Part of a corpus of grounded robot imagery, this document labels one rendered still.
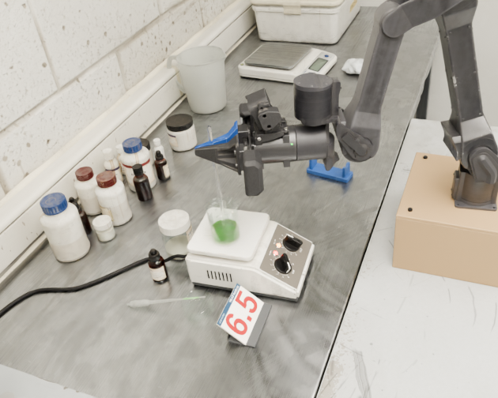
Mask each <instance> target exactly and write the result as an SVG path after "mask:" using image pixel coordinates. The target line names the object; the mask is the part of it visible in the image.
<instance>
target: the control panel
mask: <svg viewBox="0 0 498 398"><path fill-rule="evenodd" d="M287 234H290V235H292V236H294V237H296V238H298V239H299V240H301V241H302V242H303V244H302V245H301V247H300V248H299V249H298V250H297V251H296V252H291V251H289V250H287V249H286V248H285V247H284V245H283V239H284V237H285V236H286V235H287ZM278 243H279V244H281V247H278V246H277V244H278ZM311 244H312V243H311V242H309V241H308V240H306V239H304V238H302V237H300V236H299V235H297V234H295V233H293V232H291V231H290V230H288V229H286V228H284V227H282V226H281V225H279V224H278V225H277V226H276V229H275V231H274V234H273V237H272V239H271V240H270V244H269V246H268V248H267V250H266V253H265V256H264V258H263V259H262V263H261V265H260V267H259V268H260V269H261V270H262V271H264V272H267V273H268V274H270V275H271V276H274V277H275V278H277V279H279V280H281V281H283V282H284V283H286V284H288V285H290V286H291V287H294V288H296V289H297V288H298V285H299V282H300V278H301V276H302V273H303V270H304V266H305V263H306V260H307V256H308V254H309V251H310V248H311ZM274 251H277V255H275V254H274ZM283 253H286V254H287V255H288V258H289V262H290V264H291V266H292V271H291V272H290V273H289V274H282V273H280V272H279V271H277V270H276V268H275V266H274V262H275V261H276V259H278V258H279V257H281V255H282V254H283Z"/></svg>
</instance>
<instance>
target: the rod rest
mask: <svg viewBox="0 0 498 398"><path fill-rule="evenodd" d="M307 173H309V174H312V175H318V176H321V177H324V178H329V179H333V180H336V181H339V182H344V183H347V182H348V181H349V180H350V179H351V178H352V177H353V172H352V171H350V162H347V163H346V165H345V167H343V168H342V169H341V168H337V167H332V168H331V169H330V170H329V171H326V169H325V167H324V164H321V163H317V160H309V167H308V168H307Z"/></svg>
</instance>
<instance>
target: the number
mask: <svg viewBox="0 0 498 398"><path fill-rule="evenodd" d="M259 304H260V301H259V300H257V299H256V298H255V297H254V296H252V295H251V294H249V293H248V292H247V291H245V290H244V289H243V288H242V287H240V289H239V290H238V292H237V294H236V297H235V298H234V300H233V302H232V304H231V306H230V308H229V310H228V312H227V314H226V317H225V319H224V321H223V323H222V326H224V327H225V328H226V329H227V330H229V331H230V332H232V333H233V334H234V335H236V336H238V337H239V338H240V339H241V340H242V341H244V339H245V337H246V335H247V332H248V329H249V328H250V326H251V322H252V321H253V319H254V316H255V314H256V311H257V309H258V307H259Z"/></svg>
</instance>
